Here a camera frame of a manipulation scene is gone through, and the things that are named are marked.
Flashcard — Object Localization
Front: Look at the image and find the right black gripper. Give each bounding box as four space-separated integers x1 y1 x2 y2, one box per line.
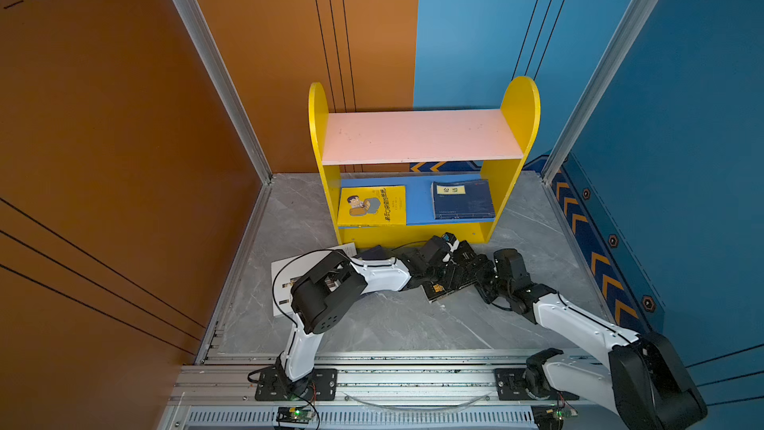
460 253 513 303

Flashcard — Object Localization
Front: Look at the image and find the navy book yellow label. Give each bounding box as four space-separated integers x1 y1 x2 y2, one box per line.
431 179 495 220

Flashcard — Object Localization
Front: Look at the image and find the yellow cartoon cover book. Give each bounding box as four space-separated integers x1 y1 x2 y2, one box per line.
337 186 407 228

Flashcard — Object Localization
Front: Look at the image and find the dark book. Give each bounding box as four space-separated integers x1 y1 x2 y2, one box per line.
422 281 462 303

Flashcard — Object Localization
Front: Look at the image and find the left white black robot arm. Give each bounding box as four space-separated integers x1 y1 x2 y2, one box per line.
276 233 460 387

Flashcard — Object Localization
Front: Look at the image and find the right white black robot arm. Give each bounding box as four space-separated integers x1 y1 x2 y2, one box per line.
451 249 708 429

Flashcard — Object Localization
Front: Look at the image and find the yellow pink blue bookshelf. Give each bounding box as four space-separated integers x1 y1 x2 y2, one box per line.
308 77 541 248

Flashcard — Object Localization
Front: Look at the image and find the white brown patterned booklet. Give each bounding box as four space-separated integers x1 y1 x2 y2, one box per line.
271 249 330 318

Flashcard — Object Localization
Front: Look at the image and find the right small circuit board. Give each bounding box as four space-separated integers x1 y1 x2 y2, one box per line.
531 406 575 430

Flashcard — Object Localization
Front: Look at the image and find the left green circuit board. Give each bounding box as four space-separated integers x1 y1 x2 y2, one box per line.
276 406 316 426

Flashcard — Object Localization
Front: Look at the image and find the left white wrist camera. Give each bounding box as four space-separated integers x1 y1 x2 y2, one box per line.
442 232 460 254

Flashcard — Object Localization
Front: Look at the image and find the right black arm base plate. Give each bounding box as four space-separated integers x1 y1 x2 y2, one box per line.
493 367 580 401

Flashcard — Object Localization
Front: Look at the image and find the aluminium rail frame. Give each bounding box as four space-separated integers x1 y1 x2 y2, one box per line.
158 350 624 429

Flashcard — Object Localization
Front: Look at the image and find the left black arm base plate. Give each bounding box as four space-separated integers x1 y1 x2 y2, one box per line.
248 367 338 402

